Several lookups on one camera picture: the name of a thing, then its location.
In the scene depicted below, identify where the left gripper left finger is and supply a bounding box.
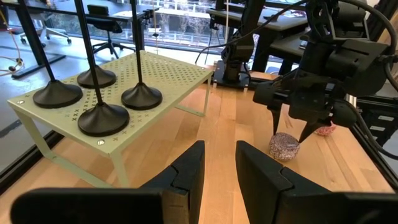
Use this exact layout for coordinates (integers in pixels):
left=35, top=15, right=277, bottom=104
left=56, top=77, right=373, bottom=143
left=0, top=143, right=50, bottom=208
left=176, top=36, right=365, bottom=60
left=11, top=139, right=206, bottom=224

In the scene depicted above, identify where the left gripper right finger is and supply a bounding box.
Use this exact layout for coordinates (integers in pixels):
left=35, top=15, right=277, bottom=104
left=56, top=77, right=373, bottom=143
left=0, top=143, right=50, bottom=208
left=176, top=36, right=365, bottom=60
left=235, top=139, right=398, bottom=224

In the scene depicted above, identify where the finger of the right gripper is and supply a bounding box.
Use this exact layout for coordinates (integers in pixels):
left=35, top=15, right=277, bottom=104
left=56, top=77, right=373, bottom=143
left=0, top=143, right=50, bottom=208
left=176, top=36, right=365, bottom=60
left=268, top=105, right=283, bottom=137
left=297, top=119, right=328, bottom=144

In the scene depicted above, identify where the red patterned tin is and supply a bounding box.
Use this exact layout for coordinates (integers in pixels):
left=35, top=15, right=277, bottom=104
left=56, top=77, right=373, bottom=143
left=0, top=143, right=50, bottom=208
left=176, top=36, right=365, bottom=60
left=313, top=123, right=337, bottom=137

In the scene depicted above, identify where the maroon patterned tin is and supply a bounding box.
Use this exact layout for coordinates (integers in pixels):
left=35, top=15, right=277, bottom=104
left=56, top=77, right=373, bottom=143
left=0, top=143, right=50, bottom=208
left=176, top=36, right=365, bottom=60
left=269, top=132, right=301, bottom=162

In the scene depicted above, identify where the black candlestick holder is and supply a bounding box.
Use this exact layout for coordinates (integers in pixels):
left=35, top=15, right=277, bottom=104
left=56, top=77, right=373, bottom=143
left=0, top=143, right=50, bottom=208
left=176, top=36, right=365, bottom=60
left=74, top=0, right=118, bottom=90
left=120, top=0, right=164, bottom=111
left=74, top=0, right=131, bottom=138
left=17, top=0, right=84, bottom=110

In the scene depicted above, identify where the black desk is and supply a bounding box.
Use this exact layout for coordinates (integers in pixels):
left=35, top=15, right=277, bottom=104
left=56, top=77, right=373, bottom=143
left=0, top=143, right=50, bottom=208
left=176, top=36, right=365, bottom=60
left=206, top=7, right=312, bottom=75

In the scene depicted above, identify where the green perforated metal shelf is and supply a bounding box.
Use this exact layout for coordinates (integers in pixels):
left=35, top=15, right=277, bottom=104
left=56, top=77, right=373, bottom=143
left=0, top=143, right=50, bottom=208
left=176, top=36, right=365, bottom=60
left=6, top=49, right=215, bottom=189

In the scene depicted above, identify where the black office chair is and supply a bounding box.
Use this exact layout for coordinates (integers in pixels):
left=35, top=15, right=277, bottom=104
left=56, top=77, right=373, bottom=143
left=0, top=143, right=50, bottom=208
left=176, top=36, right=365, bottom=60
left=85, top=3, right=137, bottom=60

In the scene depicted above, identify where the white office chair base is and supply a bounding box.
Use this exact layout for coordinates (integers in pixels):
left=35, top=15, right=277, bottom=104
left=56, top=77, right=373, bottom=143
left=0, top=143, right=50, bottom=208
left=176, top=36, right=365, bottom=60
left=19, top=18, right=73, bottom=47

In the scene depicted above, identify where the yellow floor cable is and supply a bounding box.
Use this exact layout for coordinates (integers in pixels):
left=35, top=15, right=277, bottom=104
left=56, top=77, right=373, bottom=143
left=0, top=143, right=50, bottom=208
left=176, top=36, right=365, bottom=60
left=0, top=9, right=25, bottom=77

